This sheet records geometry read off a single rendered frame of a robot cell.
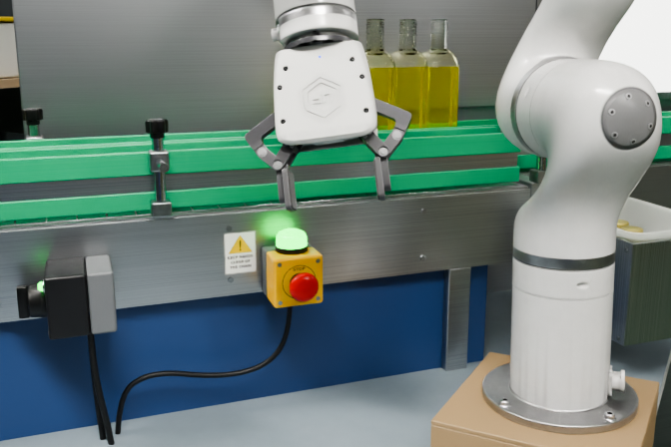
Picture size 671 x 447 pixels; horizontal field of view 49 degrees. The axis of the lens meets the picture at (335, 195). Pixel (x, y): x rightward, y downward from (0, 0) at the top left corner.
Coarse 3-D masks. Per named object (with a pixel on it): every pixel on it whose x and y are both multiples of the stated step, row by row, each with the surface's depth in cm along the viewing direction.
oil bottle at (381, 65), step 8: (368, 56) 119; (376, 56) 119; (384, 56) 119; (368, 64) 118; (376, 64) 119; (384, 64) 119; (392, 64) 120; (376, 72) 119; (384, 72) 119; (392, 72) 120; (376, 80) 119; (384, 80) 120; (392, 80) 120; (376, 88) 119; (384, 88) 120; (392, 88) 120; (376, 96) 120; (384, 96) 120; (392, 96) 121; (392, 104) 121; (384, 120) 121; (384, 128) 121; (392, 128) 122
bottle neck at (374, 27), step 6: (366, 24) 120; (372, 24) 119; (378, 24) 119; (366, 30) 120; (372, 30) 119; (378, 30) 119; (366, 36) 120; (372, 36) 119; (378, 36) 119; (366, 42) 120; (372, 42) 119; (378, 42) 119; (366, 48) 120; (372, 48) 120; (378, 48) 120
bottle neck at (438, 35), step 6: (432, 24) 123; (438, 24) 122; (444, 24) 122; (432, 30) 123; (438, 30) 122; (444, 30) 123; (432, 36) 123; (438, 36) 123; (444, 36) 123; (432, 42) 123; (438, 42) 123; (444, 42) 123; (432, 48) 123; (438, 48) 123; (444, 48) 123
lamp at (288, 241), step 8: (280, 232) 101; (288, 232) 101; (296, 232) 101; (304, 232) 102; (280, 240) 101; (288, 240) 100; (296, 240) 100; (304, 240) 101; (280, 248) 101; (288, 248) 100; (296, 248) 100; (304, 248) 101
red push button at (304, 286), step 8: (304, 272) 98; (296, 280) 97; (304, 280) 97; (312, 280) 97; (296, 288) 97; (304, 288) 97; (312, 288) 98; (296, 296) 97; (304, 296) 97; (312, 296) 98
